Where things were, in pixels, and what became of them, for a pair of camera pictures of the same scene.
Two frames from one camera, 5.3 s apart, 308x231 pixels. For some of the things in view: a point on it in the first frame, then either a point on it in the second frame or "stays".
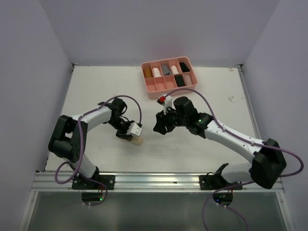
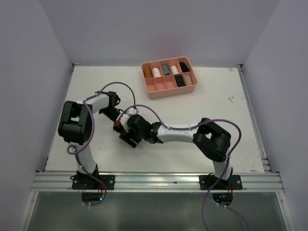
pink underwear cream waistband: [188, 80] stays
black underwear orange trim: [179, 81] stays
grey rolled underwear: [166, 70] stays
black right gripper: [161, 121] to [127, 135]
